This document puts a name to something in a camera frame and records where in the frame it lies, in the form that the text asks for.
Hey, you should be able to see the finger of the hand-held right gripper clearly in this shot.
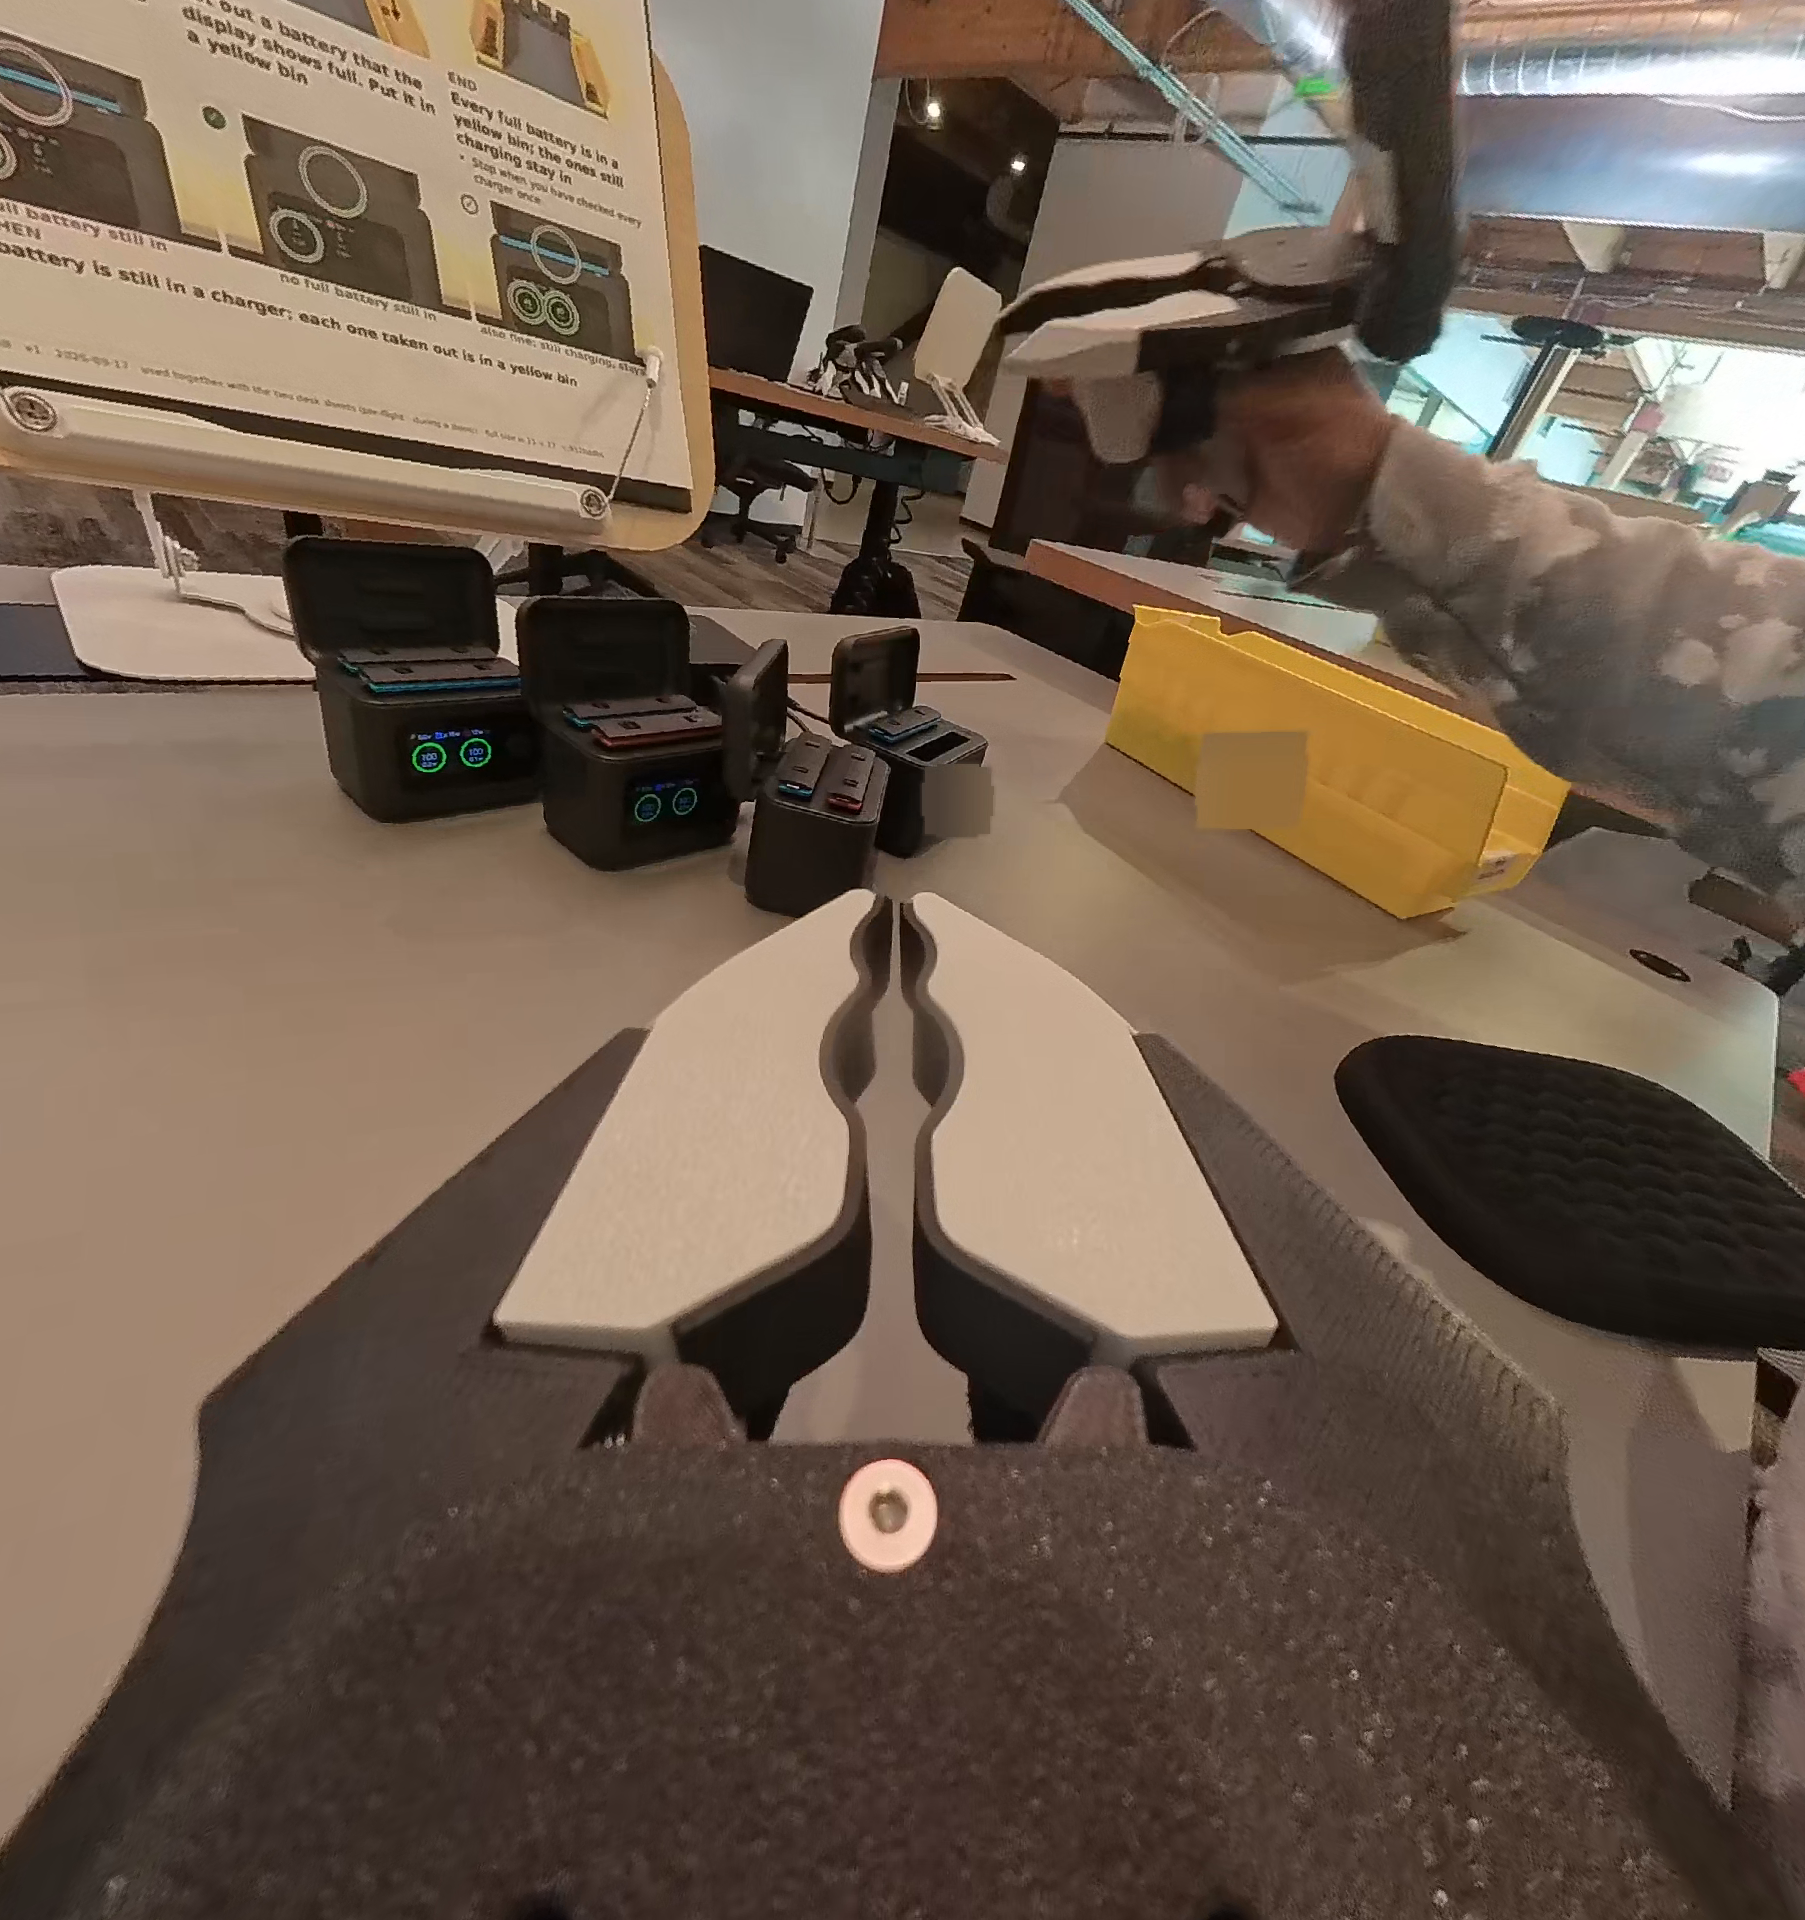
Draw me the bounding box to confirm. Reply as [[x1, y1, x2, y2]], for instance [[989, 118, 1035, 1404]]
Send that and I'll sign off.
[[992, 248, 1241, 346], [1000, 291, 1248, 380]]

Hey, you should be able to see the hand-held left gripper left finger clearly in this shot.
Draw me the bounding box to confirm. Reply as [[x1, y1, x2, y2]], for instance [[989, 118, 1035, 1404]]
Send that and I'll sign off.
[[492, 890, 894, 1420]]

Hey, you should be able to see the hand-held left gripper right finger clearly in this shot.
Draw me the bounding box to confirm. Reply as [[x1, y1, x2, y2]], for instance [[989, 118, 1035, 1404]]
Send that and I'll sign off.
[[898, 892, 1282, 1433]]

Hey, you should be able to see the black battery charger case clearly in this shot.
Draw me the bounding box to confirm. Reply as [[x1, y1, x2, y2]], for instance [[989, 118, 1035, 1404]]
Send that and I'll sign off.
[[721, 640, 894, 921], [829, 626, 994, 862], [278, 536, 536, 826], [515, 597, 742, 874]]

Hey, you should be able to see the yellow plastic bin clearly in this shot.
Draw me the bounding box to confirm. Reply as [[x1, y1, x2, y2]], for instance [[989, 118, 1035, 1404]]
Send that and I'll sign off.
[[1107, 603, 1571, 921]]

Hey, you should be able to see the person's right hand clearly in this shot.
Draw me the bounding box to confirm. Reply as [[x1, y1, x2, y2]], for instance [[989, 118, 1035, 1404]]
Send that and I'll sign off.
[[1157, 361, 1405, 561]]

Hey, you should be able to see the wooden office desk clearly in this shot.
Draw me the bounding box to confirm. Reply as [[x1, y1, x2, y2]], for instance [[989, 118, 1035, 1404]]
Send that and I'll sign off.
[[707, 368, 1007, 458]]

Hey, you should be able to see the long wooden table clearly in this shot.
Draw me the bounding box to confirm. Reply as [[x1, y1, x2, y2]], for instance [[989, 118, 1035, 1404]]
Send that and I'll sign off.
[[1021, 539, 1457, 705]]

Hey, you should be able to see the small black bag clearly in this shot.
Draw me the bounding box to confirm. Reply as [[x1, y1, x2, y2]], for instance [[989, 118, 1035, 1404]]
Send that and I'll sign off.
[[829, 530, 919, 617]]

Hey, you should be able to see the small black office chair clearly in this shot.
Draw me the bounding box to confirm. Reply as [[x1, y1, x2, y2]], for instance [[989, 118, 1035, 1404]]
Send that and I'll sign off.
[[721, 457, 814, 564]]

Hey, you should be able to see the dark rounded object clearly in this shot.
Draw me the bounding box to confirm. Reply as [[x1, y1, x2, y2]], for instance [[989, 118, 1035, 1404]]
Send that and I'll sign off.
[[1332, 1035, 1805, 1358]]

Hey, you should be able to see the printed instruction sheet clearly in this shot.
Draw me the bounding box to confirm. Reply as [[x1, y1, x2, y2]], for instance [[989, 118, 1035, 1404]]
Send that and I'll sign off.
[[0, 0, 694, 497]]

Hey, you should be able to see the metal stand bracket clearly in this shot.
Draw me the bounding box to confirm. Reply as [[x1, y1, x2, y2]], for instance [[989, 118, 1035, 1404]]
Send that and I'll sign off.
[[136, 486, 204, 587]]

